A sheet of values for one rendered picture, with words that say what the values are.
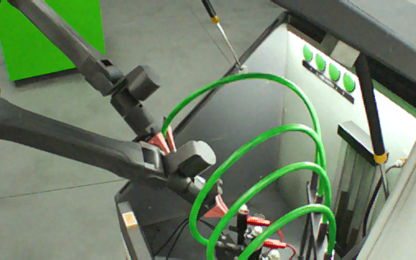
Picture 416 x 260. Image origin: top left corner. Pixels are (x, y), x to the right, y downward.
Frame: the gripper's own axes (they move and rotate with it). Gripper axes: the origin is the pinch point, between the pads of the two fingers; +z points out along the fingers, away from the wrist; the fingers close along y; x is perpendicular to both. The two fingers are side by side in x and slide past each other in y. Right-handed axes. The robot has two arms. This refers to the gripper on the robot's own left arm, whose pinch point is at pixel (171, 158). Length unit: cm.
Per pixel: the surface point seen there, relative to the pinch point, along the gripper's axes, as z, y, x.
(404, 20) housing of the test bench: 10, 25, -61
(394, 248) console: 28, -32, -39
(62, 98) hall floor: -81, 221, 188
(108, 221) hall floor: 16, 102, 127
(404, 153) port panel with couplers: 29, -1, -44
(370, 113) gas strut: 8, -33, -48
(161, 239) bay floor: 19.2, 14.0, 30.9
